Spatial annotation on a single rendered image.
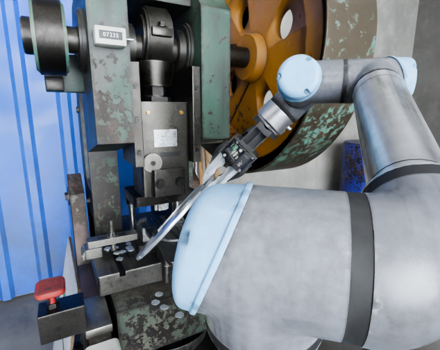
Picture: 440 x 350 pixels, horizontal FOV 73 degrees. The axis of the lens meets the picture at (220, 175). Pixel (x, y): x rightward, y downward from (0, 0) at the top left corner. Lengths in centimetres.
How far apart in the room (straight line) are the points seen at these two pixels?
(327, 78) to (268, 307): 42
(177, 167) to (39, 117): 128
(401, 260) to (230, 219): 11
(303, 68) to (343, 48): 31
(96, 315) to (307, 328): 70
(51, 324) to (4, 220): 142
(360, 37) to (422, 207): 69
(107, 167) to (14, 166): 103
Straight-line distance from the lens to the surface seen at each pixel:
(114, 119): 83
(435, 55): 408
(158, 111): 90
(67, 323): 83
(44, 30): 87
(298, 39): 99
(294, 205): 23
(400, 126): 38
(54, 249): 224
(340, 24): 84
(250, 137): 67
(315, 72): 54
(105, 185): 115
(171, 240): 88
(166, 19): 96
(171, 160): 92
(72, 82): 105
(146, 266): 93
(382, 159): 34
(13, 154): 209
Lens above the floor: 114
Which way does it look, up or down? 12 degrees down
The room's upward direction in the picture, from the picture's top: straight up
